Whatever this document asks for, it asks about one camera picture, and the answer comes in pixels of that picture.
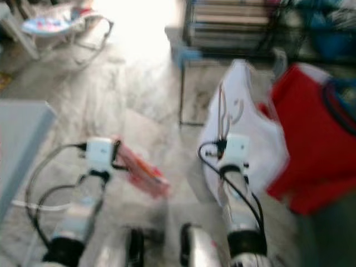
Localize silver right robot leg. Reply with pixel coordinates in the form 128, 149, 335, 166
179, 222, 227, 267

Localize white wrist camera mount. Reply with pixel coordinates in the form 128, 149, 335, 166
86, 136, 117, 174
222, 133, 251, 169

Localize metal clothes rack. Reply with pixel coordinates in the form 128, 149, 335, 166
177, 0, 212, 127

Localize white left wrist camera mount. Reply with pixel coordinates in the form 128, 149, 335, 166
86, 136, 117, 174

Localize pink garment with red trim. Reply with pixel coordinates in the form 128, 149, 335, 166
116, 139, 171, 200

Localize silver robot leg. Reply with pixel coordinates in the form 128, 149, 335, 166
93, 225, 144, 267
179, 222, 227, 267

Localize pale pink white shirt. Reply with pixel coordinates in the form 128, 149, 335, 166
198, 58, 291, 215

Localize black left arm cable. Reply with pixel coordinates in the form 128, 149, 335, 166
24, 142, 90, 250

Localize red and white shirt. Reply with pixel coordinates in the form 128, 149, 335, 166
258, 62, 356, 216

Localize blue hard case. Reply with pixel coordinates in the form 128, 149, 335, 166
309, 8, 356, 57

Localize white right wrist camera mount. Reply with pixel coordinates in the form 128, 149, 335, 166
222, 133, 251, 169

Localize blue plastic hanger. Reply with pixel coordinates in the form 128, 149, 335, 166
324, 77, 356, 135

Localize baby bouncer seat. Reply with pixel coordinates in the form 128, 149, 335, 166
21, 2, 115, 70

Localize silver left robot leg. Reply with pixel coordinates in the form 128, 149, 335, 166
93, 225, 144, 267

